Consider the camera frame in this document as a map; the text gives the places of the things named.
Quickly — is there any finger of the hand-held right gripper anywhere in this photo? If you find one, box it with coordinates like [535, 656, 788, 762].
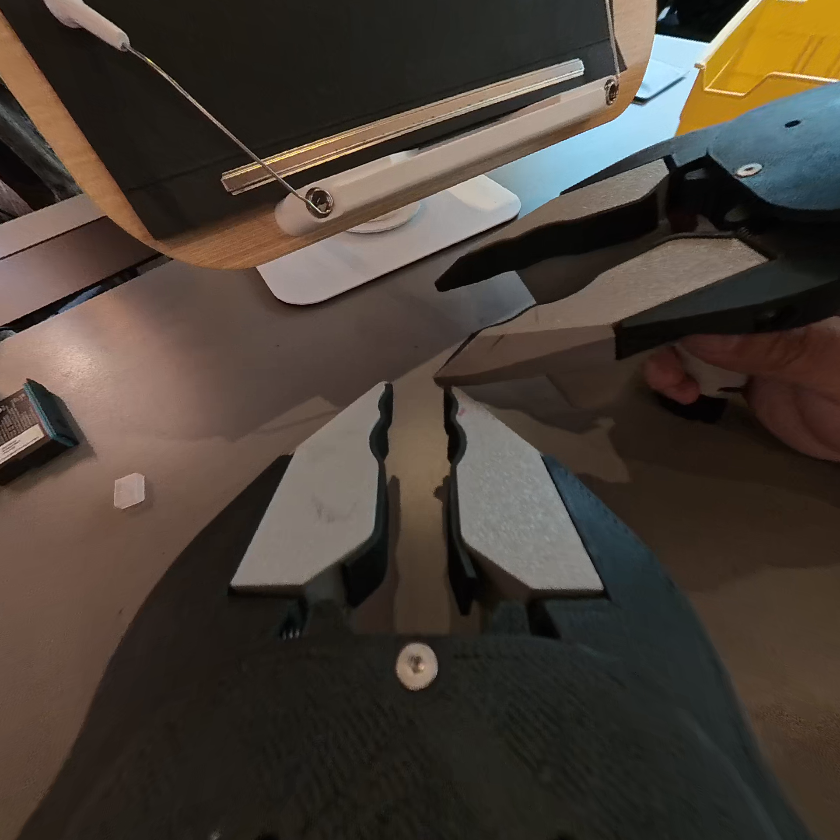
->
[433, 236, 770, 389]
[434, 157, 675, 294]

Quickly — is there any black board on white stand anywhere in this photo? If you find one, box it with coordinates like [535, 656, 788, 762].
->
[0, 0, 659, 306]

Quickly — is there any white paper sheet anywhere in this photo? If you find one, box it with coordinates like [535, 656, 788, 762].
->
[633, 56, 700, 105]

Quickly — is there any black battery pack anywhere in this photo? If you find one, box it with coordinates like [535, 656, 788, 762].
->
[0, 379, 81, 487]

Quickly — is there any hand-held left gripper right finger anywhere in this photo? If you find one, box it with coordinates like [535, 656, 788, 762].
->
[443, 387, 605, 618]

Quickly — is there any person's right hand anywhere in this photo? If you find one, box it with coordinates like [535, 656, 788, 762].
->
[643, 320, 840, 463]

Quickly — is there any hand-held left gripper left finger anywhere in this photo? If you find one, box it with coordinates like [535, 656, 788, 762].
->
[230, 382, 395, 609]

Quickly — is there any yellow plastic bin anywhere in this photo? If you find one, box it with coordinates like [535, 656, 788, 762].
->
[676, 0, 840, 135]

